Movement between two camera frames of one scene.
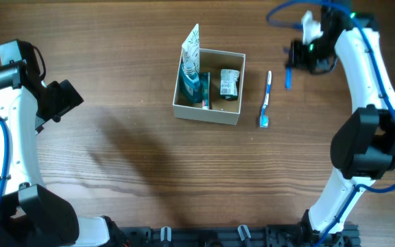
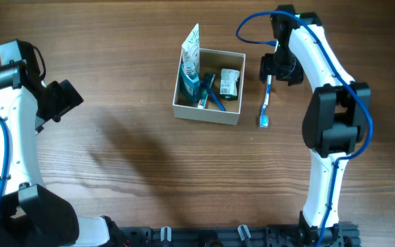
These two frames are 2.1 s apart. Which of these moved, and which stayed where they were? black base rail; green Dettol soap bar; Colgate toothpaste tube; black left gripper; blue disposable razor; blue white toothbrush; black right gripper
Moved: blue disposable razor; black right gripper; Colgate toothpaste tube
Stayed: black left gripper; black base rail; green Dettol soap bar; blue white toothbrush
